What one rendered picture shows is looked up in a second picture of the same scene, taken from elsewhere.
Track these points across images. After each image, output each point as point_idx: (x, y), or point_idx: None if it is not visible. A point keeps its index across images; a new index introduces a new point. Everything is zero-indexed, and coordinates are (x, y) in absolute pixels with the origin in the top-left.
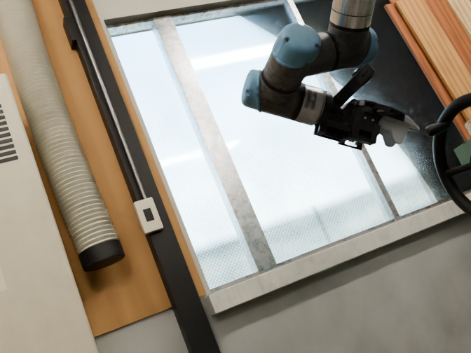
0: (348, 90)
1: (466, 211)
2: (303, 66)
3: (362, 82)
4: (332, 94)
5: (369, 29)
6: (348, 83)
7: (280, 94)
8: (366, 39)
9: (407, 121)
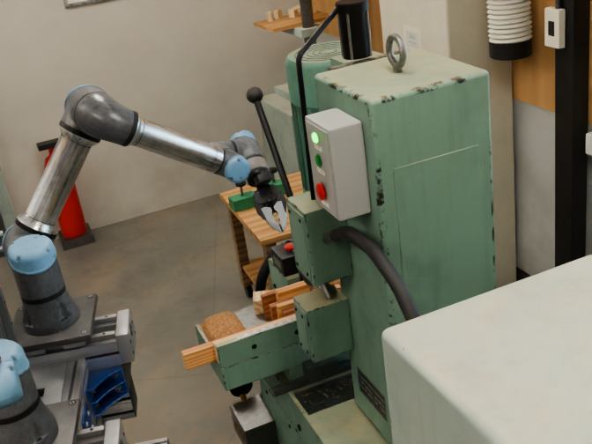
0: (255, 181)
1: None
2: None
3: (256, 183)
4: (249, 178)
5: (217, 173)
6: (254, 178)
7: None
8: (221, 175)
9: (269, 224)
